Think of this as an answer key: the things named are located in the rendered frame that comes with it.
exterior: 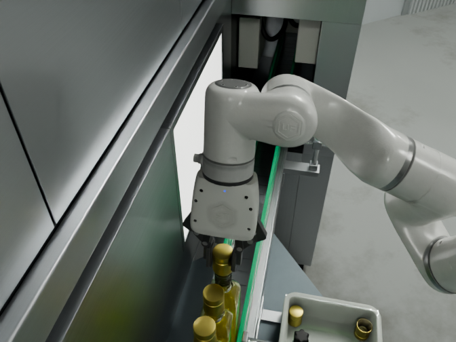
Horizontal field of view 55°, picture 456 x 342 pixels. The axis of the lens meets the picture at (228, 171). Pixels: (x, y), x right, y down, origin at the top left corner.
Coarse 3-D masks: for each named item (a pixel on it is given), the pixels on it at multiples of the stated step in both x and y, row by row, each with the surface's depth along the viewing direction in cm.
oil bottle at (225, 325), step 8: (200, 312) 76; (224, 312) 75; (224, 320) 74; (232, 320) 77; (216, 328) 73; (224, 328) 73; (232, 328) 80; (216, 336) 73; (224, 336) 73; (232, 336) 82
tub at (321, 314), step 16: (288, 304) 105; (304, 304) 107; (320, 304) 106; (336, 304) 104; (352, 304) 104; (304, 320) 109; (320, 320) 109; (336, 320) 108; (352, 320) 107; (288, 336) 106; (320, 336) 106; (336, 336) 106; (352, 336) 106; (368, 336) 104
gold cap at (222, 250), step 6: (216, 246) 72; (222, 246) 72; (228, 246) 72; (216, 252) 71; (222, 252) 71; (228, 252) 71; (216, 258) 71; (222, 258) 71; (228, 258) 71; (216, 264) 72; (222, 264) 71; (228, 264) 72; (216, 270) 73; (222, 270) 72; (228, 270) 73
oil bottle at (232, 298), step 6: (210, 282) 81; (234, 282) 79; (234, 288) 78; (240, 288) 81; (228, 294) 77; (234, 294) 78; (228, 300) 77; (234, 300) 77; (228, 306) 77; (234, 306) 78; (234, 312) 78; (234, 318) 80; (234, 324) 81; (234, 330) 83; (234, 336) 84
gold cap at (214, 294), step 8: (208, 288) 70; (216, 288) 70; (208, 296) 69; (216, 296) 69; (224, 296) 70; (208, 304) 69; (216, 304) 69; (224, 304) 71; (208, 312) 71; (216, 312) 71
